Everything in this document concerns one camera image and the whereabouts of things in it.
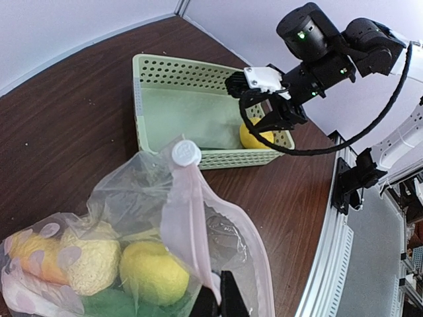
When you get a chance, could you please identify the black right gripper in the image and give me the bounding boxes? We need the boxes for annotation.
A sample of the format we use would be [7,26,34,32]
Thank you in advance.
[246,62,356,133]

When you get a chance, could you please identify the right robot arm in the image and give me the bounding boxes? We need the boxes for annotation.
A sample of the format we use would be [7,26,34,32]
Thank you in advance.
[239,3,422,156]

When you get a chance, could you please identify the pale yellow bumpy fruit toy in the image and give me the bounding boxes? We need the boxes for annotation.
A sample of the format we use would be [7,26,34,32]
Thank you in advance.
[57,221,121,296]

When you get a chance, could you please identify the orange mango toy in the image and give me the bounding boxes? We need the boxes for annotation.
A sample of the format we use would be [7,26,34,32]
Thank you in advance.
[7,230,69,285]

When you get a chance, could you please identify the clear zip top bag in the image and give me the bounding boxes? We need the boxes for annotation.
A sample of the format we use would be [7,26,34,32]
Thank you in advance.
[1,139,275,316]

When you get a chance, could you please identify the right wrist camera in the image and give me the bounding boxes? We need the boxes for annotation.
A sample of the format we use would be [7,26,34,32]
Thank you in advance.
[225,64,291,100]

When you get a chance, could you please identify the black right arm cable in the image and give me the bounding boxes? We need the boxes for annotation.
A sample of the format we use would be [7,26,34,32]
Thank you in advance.
[238,41,416,157]

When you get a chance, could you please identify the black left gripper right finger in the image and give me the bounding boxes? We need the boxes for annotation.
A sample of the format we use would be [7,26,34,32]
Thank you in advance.
[220,271,249,317]

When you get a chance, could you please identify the green plastic basket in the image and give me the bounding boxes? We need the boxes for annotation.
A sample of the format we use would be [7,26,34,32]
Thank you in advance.
[132,53,281,170]

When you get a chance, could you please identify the right aluminium frame post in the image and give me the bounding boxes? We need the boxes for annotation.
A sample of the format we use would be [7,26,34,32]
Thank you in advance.
[174,0,190,17]

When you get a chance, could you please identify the green bok choy toy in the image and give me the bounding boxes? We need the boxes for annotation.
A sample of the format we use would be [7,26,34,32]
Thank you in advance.
[81,289,190,316]

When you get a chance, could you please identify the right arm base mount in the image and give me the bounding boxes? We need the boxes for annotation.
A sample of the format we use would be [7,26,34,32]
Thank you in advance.
[331,148,387,215]

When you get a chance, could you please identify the aluminium front rail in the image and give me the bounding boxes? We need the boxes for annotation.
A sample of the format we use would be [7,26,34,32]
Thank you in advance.
[293,130,423,317]

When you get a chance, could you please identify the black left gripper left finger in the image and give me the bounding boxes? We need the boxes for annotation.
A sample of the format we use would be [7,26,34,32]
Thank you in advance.
[191,287,219,317]

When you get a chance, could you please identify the yellow lemon toy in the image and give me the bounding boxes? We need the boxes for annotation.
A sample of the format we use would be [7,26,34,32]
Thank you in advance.
[239,117,276,150]

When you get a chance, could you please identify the green lime toy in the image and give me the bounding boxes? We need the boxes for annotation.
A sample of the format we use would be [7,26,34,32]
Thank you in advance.
[119,241,190,306]

